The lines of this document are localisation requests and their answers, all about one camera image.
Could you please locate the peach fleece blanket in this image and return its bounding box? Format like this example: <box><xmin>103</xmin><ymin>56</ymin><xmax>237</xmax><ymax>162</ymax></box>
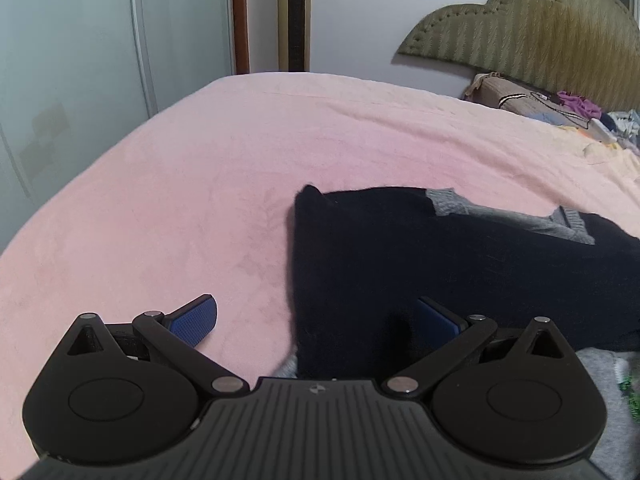
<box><xmin>582</xmin><ymin>141</ymin><xmax>640</xmax><ymax>186</ymax></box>

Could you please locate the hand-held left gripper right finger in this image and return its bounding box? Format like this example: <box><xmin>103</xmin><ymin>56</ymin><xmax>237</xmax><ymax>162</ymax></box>
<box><xmin>381</xmin><ymin>296</ymin><xmax>577</xmax><ymax>403</ymax></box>

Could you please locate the olive upholstered headboard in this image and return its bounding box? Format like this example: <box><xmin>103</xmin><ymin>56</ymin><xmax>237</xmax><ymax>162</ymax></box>
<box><xmin>396</xmin><ymin>0</ymin><xmax>640</xmax><ymax>113</ymax></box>

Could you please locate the pile of mixed clothes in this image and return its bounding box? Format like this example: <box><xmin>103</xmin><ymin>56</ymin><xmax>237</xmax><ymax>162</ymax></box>
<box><xmin>582</xmin><ymin>109</ymin><xmax>640</xmax><ymax>153</ymax></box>

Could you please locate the brown wooden door frame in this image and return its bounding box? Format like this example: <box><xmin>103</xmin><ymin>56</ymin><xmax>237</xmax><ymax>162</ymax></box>
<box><xmin>231</xmin><ymin>0</ymin><xmax>251</xmax><ymax>76</ymax></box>

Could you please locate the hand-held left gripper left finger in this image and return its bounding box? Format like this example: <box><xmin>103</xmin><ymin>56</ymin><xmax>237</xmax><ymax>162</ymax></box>
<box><xmin>65</xmin><ymin>294</ymin><xmax>251</xmax><ymax>398</ymax></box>

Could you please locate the purple cloth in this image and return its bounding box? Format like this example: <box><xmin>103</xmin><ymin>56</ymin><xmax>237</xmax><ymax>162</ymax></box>
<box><xmin>556</xmin><ymin>90</ymin><xmax>603</xmax><ymax>120</ymax></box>

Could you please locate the frosted wardrobe sliding door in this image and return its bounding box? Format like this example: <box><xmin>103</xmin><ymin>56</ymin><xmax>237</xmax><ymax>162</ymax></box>
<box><xmin>0</xmin><ymin>0</ymin><xmax>236</xmax><ymax>256</ymax></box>

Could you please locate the grey garment with green print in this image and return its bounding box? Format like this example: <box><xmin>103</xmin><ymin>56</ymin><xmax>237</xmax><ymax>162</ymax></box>
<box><xmin>574</xmin><ymin>347</ymin><xmax>640</xmax><ymax>480</ymax></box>

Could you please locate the pink bed blanket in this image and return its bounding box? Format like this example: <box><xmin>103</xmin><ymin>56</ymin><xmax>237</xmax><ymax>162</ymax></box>
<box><xmin>0</xmin><ymin>71</ymin><xmax>640</xmax><ymax>471</ymax></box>

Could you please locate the gold tower fan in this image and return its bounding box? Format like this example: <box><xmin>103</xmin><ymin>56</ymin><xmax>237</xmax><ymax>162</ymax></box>
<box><xmin>277</xmin><ymin>0</ymin><xmax>312</xmax><ymax>73</ymax></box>

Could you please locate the black and grey knit sweater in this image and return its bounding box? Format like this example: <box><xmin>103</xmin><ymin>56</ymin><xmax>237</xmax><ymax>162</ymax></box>
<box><xmin>277</xmin><ymin>184</ymin><xmax>640</xmax><ymax>381</ymax></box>

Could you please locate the beige patterned pillow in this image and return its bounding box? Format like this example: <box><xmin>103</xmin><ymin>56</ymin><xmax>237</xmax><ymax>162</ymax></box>
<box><xmin>464</xmin><ymin>72</ymin><xmax>576</xmax><ymax>121</ymax></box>

